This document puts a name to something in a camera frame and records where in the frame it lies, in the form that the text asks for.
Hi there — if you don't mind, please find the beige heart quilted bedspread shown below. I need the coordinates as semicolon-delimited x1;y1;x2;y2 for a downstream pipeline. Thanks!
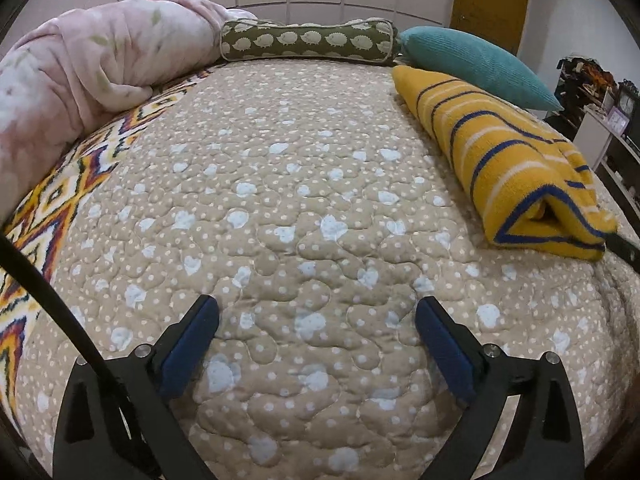
14;56;640;480

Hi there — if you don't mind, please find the shelf with piled clothes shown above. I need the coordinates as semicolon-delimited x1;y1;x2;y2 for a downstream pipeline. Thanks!
544;56;617;140

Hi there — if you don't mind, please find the yellow blue striped sweater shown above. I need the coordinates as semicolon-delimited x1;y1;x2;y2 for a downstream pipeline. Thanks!
392;65;617;261

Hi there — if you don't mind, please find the olive hedgehog bolster pillow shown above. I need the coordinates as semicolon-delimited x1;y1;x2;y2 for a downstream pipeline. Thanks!
219;18;400;65

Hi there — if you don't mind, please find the white tv cabinet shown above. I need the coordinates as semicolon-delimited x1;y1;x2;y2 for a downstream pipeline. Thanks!
572;106;640;231

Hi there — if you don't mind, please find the pink floral fleece blanket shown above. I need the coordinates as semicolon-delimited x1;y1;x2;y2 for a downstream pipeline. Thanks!
1;0;248;218

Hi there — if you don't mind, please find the colourful geometric patterned blanket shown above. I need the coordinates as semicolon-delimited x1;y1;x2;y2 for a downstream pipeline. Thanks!
1;66;215;429

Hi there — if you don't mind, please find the purple square clock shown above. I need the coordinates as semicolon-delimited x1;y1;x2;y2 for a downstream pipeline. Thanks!
605;106;629;136

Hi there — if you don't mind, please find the black cable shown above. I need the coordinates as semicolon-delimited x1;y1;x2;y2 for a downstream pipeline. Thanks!
0;234;166;480

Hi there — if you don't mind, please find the teal knitted pillow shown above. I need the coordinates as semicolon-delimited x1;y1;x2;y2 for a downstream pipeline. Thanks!
400;26;562;112

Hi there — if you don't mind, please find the dark ornate table clock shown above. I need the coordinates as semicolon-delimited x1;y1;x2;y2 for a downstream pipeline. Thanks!
616;79;639;119

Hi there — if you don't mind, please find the pink rounded headboard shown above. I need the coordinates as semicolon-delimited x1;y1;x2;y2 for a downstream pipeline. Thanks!
1;0;120;56

